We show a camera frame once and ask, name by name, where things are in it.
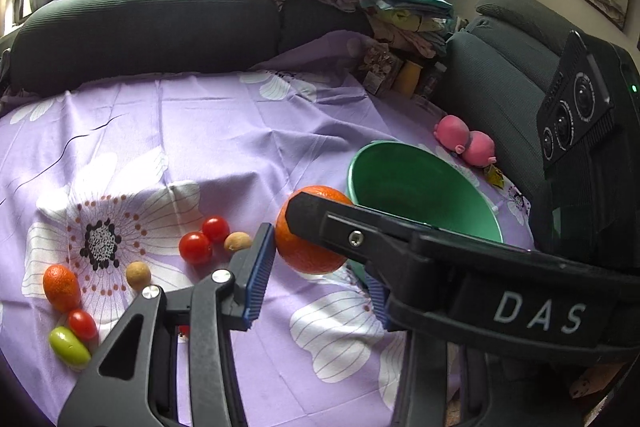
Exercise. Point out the green plastic bowl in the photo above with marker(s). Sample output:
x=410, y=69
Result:
x=409, y=182

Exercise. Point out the cherry tomato of pair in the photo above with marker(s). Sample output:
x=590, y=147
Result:
x=195, y=248
x=216, y=229

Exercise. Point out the black stereo camera box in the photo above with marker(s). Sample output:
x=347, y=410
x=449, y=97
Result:
x=593, y=93

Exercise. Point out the dark green armchair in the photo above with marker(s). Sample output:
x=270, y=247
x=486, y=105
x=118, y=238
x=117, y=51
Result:
x=500, y=67

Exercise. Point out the yellow bottle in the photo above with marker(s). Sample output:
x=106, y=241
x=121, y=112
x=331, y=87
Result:
x=407, y=79

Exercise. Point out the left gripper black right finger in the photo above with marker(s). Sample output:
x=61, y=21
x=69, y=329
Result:
x=413, y=369

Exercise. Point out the pink pig toy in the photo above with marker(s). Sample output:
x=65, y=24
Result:
x=476, y=148

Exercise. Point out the tan longan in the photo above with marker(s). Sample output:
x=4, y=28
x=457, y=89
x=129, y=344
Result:
x=237, y=241
x=138, y=275

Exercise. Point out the purple floral tablecloth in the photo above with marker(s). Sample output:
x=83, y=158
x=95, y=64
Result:
x=119, y=170

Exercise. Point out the large orange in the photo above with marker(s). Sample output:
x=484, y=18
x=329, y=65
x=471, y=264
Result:
x=297, y=248

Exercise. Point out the small oval orange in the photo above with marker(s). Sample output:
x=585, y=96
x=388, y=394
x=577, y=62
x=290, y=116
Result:
x=61, y=288

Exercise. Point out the snack packet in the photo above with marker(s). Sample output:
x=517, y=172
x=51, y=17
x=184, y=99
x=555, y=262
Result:
x=378, y=69

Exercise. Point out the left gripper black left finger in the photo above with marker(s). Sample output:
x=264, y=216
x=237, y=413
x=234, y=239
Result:
x=131, y=380

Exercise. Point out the small yellow wrapper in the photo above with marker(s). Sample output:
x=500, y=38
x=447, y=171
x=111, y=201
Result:
x=494, y=176

